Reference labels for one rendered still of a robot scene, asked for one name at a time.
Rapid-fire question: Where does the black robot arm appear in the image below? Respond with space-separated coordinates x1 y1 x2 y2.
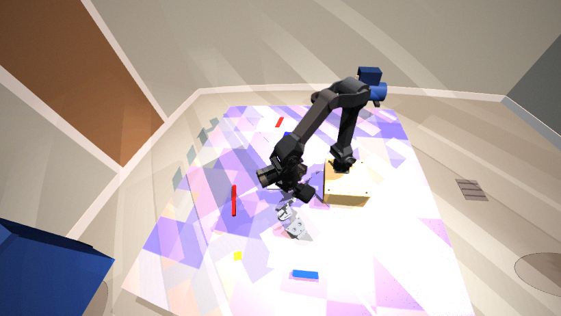
256 77 371 189

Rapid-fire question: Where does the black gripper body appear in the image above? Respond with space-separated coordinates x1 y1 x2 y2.
277 171 316 204

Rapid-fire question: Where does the small red block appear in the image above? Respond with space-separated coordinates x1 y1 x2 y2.
275 117 284 127

